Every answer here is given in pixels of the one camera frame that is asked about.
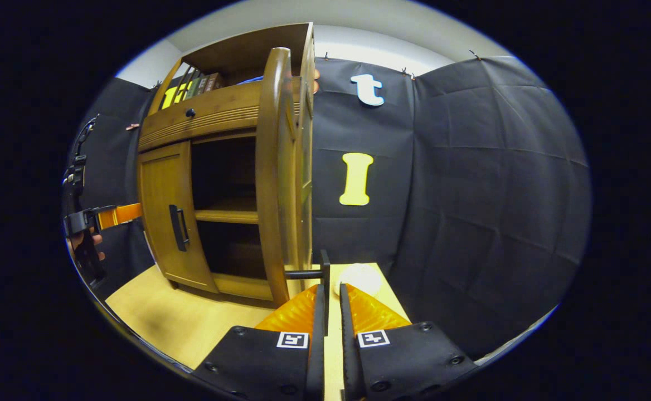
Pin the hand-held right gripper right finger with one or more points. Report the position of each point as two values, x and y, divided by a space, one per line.
349 356

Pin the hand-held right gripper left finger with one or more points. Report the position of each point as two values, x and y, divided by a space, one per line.
317 345

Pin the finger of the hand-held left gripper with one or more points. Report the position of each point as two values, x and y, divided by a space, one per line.
119 215

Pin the wooden cabinet door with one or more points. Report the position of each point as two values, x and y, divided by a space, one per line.
272 167
158 189

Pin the wooden shoe cabinet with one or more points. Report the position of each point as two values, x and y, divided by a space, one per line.
231 50

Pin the white round pad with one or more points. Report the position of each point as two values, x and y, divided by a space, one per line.
359 278

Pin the wooden inner shelf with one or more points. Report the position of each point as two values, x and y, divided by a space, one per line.
228 216

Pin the wooden ribbed drawer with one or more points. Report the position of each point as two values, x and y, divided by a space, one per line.
214 114

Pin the green book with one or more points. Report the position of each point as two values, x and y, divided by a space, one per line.
193 89

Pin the dark grey book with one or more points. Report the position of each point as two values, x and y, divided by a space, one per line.
202 86

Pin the brown book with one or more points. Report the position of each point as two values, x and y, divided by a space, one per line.
215 82

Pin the blue folded cloth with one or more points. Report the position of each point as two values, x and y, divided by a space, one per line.
250 81

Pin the black backdrop cloth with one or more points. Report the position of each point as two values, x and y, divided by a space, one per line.
470 195

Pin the black cloth clip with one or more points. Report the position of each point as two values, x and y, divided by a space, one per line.
407 73
475 54

